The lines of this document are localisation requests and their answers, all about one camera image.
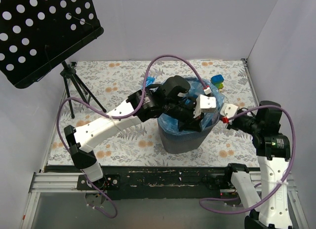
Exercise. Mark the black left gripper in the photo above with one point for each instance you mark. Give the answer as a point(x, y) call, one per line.
point(191, 121)

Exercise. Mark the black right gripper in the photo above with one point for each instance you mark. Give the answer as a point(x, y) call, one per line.
point(233, 123)

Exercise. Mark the blue plastic trash bag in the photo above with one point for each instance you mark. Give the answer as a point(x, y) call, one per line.
point(196, 88)

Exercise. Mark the grey mesh trash bin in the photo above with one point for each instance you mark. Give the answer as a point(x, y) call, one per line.
point(175, 141)

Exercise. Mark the small blue bag piece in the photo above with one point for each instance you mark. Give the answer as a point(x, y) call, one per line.
point(149, 80)

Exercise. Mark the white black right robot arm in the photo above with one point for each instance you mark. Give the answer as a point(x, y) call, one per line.
point(275, 154)

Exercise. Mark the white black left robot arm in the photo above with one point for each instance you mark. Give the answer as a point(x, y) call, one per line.
point(171, 98)

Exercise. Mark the colourful toy brick car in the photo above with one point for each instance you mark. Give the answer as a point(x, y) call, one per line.
point(217, 81)

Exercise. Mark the floral table mat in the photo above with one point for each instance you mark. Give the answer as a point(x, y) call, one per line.
point(111, 82)

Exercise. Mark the black perforated music stand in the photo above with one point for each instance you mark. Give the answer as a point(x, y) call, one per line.
point(38, 35)

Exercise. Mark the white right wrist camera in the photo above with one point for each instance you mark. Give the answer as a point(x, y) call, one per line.
point(227, 111)

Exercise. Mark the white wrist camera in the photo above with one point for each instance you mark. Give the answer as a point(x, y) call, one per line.
point(205, 103)
point(227, 111)

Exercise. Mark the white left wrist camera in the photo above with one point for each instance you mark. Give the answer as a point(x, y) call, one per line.
point(205, 103)

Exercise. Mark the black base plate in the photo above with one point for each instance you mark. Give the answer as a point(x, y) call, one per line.
point(136, 182)

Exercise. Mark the aluminium frame rail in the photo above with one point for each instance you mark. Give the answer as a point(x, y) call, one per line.
point(57, 201)

